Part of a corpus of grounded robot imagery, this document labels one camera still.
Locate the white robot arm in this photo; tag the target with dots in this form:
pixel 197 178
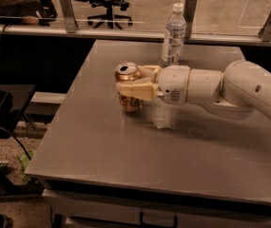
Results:
pixel 233 93

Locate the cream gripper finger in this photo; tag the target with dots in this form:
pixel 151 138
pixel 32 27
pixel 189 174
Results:
pixel 142 91
pixel 151 72

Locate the left metal railing post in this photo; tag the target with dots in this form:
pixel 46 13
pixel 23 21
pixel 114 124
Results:
pixel 68 14

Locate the orange soda can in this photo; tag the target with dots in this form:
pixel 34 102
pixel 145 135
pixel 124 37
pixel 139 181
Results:
pixel 128 71

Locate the clear plastic water bottle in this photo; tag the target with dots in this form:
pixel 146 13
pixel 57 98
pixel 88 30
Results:
pixel 174 36

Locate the green crumpled wrapper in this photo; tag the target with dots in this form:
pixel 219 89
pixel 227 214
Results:
pixel 24 159

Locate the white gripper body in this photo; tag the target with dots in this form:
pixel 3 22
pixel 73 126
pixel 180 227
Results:
pixel 173 84

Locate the middle metal railing post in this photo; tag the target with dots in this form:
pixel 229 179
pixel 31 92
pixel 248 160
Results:
pixel 189 12

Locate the white table drawer base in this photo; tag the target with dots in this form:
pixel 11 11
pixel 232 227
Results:
pixel 93 211

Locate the black side table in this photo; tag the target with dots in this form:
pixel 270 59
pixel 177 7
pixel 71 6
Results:
pixel 14 99

